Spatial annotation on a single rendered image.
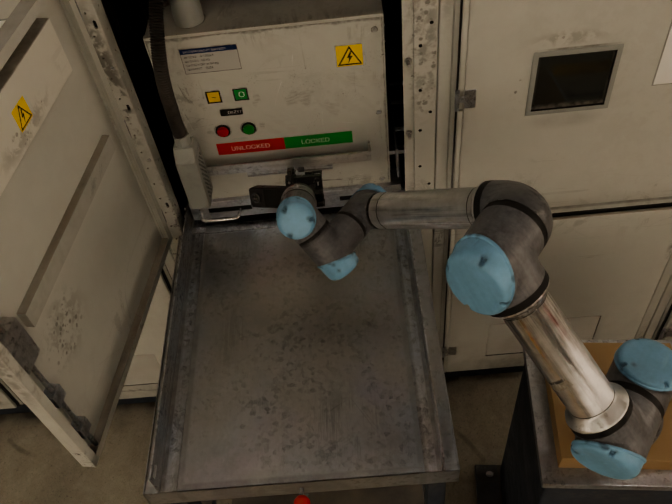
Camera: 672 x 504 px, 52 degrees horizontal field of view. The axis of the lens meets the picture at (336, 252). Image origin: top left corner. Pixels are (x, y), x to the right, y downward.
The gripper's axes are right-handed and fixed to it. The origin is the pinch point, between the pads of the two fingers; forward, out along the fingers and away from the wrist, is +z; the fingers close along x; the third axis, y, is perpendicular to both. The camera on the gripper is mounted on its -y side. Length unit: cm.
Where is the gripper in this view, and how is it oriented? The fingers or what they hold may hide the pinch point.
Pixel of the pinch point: (294, 179)
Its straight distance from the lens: 164.9
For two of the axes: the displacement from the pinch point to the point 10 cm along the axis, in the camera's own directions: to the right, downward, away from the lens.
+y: 9.9, -1.0, -0.3
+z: 0.0, -3.3, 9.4
